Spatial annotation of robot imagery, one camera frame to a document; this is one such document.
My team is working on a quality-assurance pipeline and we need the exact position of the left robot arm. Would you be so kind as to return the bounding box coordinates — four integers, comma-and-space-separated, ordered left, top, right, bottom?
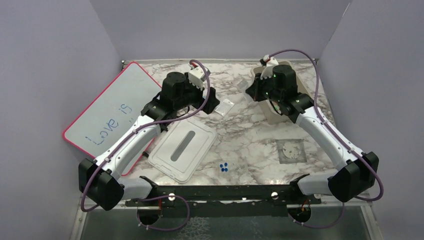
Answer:
78, 67, 220, 212

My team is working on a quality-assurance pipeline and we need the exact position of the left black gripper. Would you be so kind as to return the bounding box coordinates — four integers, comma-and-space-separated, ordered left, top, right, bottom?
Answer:
174, 72, 221, 115

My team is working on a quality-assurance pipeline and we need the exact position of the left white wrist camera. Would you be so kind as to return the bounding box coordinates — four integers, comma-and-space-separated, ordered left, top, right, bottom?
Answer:
188, 65, 211, 91

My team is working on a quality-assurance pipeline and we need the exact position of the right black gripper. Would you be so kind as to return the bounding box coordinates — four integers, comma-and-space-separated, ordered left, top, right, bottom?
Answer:
247, 71, 284, 104

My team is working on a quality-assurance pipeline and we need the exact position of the pink framed whiteboard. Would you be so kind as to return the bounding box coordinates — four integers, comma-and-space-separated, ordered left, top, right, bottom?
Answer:
62, 62, 161, 166

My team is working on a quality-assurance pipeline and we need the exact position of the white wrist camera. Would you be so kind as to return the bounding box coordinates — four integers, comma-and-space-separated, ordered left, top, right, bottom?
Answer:
260, 54, 279, 80
188, 65, 211, 91

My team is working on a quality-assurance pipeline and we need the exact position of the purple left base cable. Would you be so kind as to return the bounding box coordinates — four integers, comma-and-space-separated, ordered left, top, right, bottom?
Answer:
137, 194, 192, 233

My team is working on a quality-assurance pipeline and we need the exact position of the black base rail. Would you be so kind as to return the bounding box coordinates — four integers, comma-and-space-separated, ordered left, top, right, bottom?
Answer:
125, 184, 321, 218

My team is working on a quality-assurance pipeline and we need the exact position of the beige plastic bin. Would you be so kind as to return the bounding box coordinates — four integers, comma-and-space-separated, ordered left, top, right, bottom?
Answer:
253, 62, 314, 125

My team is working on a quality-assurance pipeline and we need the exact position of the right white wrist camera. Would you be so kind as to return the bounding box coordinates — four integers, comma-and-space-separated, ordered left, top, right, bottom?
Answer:
260, 54, 279, 80

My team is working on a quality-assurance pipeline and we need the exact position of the white plastic bin lid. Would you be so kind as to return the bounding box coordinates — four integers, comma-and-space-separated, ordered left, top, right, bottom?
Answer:
148, 118, 217, 184

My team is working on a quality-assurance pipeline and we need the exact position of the clear zip bag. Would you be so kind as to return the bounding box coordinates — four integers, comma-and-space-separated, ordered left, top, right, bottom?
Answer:
214, 98, 235, 117
236, 79, 250, 92

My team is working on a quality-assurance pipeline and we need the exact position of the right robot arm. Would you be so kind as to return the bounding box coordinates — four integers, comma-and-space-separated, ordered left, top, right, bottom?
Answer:
245, 65, 379, 204

